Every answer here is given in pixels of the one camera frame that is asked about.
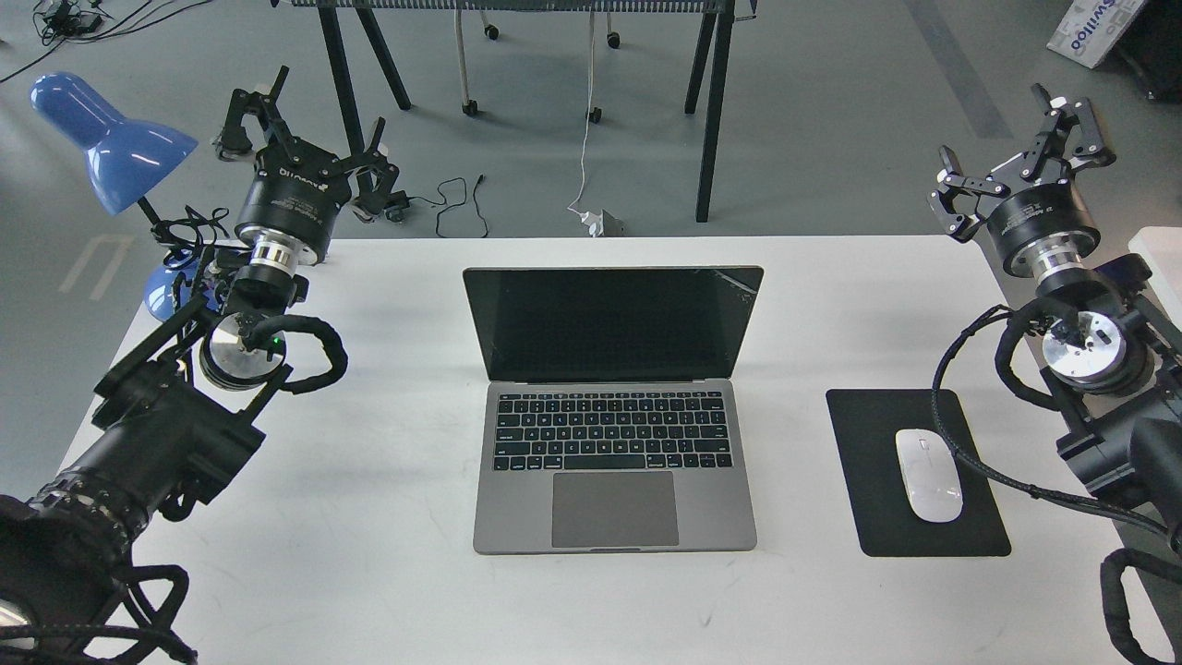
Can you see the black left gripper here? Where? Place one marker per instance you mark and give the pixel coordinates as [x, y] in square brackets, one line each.
[299, 189]

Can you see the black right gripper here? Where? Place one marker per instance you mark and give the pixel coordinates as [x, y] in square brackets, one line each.
[1037, 198]

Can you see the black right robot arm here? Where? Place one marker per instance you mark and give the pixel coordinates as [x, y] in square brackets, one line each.
[1091, 346]

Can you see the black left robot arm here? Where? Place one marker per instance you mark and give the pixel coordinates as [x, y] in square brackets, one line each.
[177, 413]

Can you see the white cardboard box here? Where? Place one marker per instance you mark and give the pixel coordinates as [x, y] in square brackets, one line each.
[1089, 30]

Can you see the blue desk lamp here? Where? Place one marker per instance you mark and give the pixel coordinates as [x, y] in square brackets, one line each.
[125, 159]

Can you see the white power adapter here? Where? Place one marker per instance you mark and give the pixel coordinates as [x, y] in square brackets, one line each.
[602, 225]

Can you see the white computer mouse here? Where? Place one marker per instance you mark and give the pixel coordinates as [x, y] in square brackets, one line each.
[929, 475]

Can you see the black mouse pad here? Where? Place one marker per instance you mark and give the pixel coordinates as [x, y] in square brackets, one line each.
[865, 422]

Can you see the grey open laptop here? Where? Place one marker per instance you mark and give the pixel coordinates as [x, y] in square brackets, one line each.
[611, 422]

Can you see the black metal table frame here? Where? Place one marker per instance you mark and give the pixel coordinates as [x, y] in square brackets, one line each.
[496, 30]

